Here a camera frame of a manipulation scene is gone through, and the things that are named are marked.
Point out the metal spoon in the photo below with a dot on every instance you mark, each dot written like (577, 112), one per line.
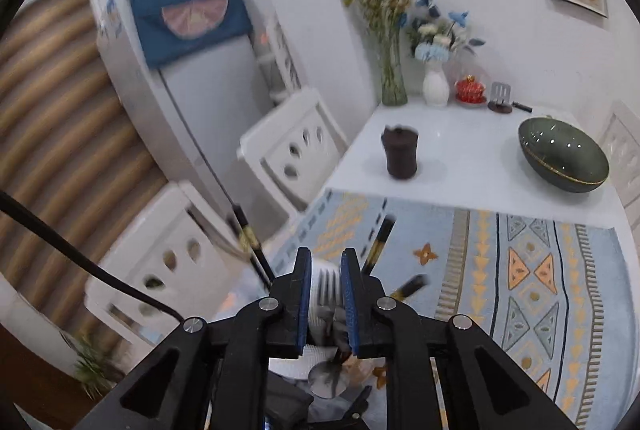
(327, 382)

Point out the brown striped curtain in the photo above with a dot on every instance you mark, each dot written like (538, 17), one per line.
(50, 135)

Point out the glass vase with dried flowers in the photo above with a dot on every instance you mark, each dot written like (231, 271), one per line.
(394, 85)

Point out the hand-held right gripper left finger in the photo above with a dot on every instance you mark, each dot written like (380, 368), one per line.
(303, 305)

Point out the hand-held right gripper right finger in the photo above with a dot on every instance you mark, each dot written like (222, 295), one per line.
(350, 305)

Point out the blue fridge cover cloth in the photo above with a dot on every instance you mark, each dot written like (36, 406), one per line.
(150, 35)

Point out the dark green bowl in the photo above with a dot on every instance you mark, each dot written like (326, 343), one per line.
(560, 150)

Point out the white refrigerator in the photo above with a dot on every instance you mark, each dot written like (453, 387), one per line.
(210, 110)

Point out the white vase with blue flowers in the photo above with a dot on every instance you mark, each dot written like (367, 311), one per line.
(435, 87)

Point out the white storage shelf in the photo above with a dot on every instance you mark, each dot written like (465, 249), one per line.
(280, 60)

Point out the green potted plant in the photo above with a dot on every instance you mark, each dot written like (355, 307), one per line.
(92, 365)

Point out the red lidded teacup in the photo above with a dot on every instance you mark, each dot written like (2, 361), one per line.
(470, 89)

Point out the dark brown lidded jar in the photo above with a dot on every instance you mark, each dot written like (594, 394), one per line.
(400, 157)

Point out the blue patterned tablecloth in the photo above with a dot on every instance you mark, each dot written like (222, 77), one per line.
(490, 260)

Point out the metal fork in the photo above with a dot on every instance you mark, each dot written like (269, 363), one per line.
(327, 295)

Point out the small slotted metal spatula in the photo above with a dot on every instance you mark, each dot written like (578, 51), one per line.
(500, 92)

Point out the white dining chair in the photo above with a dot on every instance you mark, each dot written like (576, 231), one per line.
(150, 235)
(272, 170)
(622, 145)

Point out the black gold-banded chopstick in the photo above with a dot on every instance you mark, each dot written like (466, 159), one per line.
(250, 240)
(412, 285)
(380, 240)

